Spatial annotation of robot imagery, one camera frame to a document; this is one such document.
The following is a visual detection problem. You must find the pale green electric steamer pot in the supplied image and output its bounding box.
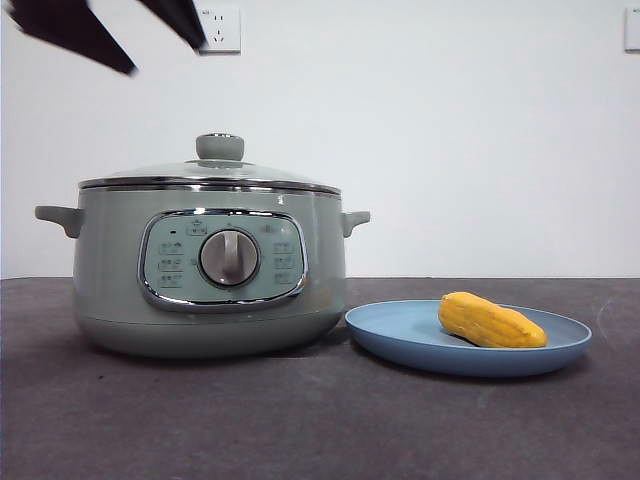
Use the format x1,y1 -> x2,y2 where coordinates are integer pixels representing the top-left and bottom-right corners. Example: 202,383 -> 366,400
33,188 -> 372,359

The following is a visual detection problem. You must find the yellow corn cob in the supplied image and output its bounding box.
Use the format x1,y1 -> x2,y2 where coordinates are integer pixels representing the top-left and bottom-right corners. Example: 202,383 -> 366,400
438,291 -> 549,350

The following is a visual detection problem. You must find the white wall socket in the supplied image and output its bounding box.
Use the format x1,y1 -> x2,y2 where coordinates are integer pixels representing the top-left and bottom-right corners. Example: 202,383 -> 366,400
196,6 -> 242,55

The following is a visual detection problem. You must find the glass lid with green knob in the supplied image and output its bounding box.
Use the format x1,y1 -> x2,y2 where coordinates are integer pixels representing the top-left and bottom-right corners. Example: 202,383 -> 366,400
78,132 -> 341,194

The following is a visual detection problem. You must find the blue round plate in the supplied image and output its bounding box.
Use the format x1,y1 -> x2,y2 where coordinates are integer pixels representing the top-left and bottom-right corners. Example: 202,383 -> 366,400
344,298 -> 594,378

